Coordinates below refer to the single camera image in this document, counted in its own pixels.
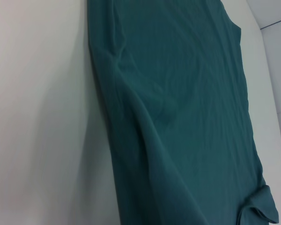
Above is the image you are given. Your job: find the teal blue shirt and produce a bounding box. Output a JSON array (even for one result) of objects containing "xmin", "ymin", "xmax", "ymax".
[{"xmin": 88, "ymin": 0, "xmax": 280, "ymax": 225}]

